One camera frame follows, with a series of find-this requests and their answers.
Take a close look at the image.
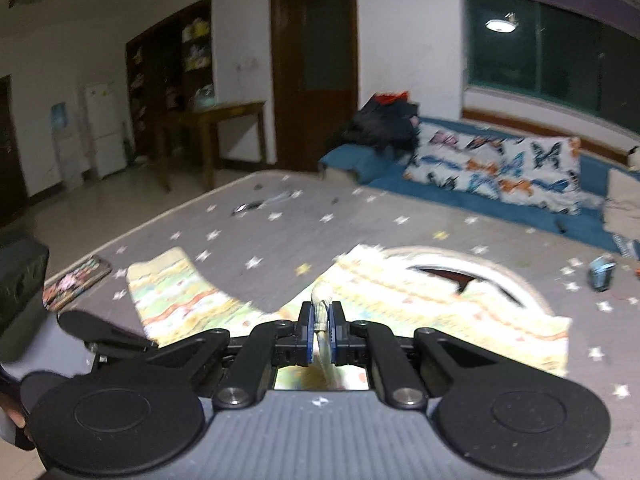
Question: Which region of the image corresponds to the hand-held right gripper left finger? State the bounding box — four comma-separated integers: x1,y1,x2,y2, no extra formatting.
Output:
145,301,317,409

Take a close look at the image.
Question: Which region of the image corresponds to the dark side door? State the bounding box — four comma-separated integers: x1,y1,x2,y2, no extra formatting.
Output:
0,74,29,228

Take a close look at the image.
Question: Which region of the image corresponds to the butterfly print pillow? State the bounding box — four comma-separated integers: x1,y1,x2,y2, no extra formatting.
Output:
403,122,584,217

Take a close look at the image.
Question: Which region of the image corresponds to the beige cloth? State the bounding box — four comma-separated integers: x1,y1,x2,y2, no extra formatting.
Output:
601,167,640,242

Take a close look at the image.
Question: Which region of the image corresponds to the pile of dark clothes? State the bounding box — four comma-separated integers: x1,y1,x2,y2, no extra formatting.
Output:
326,91,422,153

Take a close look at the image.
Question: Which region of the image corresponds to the small blue packet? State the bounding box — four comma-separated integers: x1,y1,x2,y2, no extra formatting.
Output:
589,255,617,292

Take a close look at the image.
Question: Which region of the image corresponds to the colourful book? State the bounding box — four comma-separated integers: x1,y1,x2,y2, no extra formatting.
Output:
42,255,113,312

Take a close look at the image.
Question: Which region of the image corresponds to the green framed window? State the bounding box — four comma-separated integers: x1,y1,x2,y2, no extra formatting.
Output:
462,0,640,133

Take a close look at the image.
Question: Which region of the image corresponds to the pastel striped patterned garment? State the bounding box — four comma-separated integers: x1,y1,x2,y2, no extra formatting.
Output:
127,243,572,392

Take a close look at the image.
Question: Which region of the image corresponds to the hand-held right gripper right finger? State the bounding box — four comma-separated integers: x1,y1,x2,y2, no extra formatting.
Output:
327,301,501,409

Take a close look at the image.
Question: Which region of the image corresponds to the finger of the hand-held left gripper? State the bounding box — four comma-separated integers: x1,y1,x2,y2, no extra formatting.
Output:
57,309,159,357

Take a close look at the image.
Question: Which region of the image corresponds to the white water dispenser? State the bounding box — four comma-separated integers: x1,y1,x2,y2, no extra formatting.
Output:
50,101,85,190

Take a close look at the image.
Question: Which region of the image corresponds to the blue blanket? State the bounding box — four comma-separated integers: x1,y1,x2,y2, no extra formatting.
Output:
318,116,640,262

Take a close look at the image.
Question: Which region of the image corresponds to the brown wooden door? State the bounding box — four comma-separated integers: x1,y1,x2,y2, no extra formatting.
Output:
269,0,360,173

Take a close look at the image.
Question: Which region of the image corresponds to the grey star print blanket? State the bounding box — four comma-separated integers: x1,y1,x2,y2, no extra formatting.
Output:
42,167,640,480

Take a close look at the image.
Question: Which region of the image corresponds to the wooden table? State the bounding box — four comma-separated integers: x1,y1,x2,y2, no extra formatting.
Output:
156,100,269,192

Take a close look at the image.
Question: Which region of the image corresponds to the white refrigerator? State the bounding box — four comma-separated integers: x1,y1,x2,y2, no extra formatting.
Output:
83,81,128,179

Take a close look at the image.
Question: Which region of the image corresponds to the dark wooden shelf cabinet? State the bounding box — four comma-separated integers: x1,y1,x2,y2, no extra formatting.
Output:
125,0,217,161

